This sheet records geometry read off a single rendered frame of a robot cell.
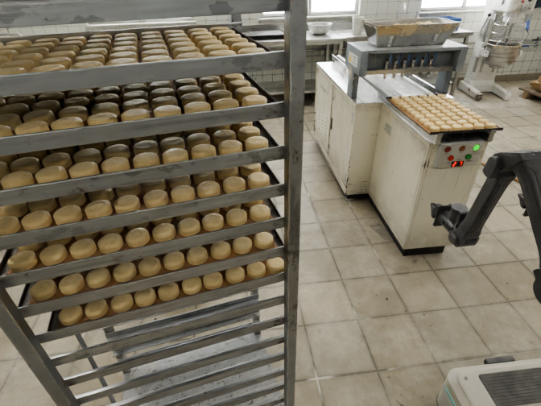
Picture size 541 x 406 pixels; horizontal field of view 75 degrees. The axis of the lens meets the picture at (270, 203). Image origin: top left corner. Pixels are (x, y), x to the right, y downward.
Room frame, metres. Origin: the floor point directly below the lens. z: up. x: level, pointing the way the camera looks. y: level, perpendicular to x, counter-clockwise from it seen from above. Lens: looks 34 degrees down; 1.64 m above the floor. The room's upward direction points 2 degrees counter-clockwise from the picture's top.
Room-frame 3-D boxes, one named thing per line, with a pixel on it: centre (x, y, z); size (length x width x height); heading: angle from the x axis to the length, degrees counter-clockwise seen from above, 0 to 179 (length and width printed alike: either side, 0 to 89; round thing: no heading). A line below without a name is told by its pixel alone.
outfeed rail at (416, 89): (2.70, -1.09, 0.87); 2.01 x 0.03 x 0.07; 5
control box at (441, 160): (1.71, -1.03, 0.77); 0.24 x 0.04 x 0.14; 95
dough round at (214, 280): (0.65, 0.16, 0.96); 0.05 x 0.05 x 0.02
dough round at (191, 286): (0.63, 0.21, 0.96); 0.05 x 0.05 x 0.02
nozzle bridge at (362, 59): (2.58, -0.95, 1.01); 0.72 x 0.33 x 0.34; 95
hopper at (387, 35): (2.58, -0.95, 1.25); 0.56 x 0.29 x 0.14; 95
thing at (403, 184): (2.07, -1.00, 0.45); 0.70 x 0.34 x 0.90; 5
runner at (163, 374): (0.58, 0.25, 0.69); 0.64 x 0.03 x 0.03; 107
